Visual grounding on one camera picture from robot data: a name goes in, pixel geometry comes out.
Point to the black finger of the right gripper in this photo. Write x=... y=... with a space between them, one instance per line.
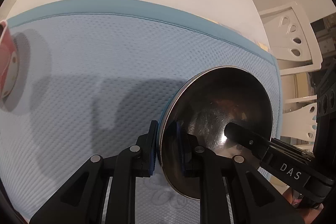
x=258 y=145

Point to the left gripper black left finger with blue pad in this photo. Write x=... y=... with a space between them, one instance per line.
x=102 y=190

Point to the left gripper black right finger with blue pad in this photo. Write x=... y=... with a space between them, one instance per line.
x=231 y=190

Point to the blue steel bowl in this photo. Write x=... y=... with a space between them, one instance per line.
x=202 y=108

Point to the pink patterned bowl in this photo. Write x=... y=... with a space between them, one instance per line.
x=9 y=60

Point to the person's hand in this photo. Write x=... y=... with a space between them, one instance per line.
x=299 y=201

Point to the white chair right near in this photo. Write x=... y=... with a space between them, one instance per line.
x=299 y=121

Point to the white chair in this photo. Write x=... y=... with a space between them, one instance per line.
x=299 y=121
x=291 y=38

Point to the light blue waffle mat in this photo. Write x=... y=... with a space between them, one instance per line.
x=92 y=76

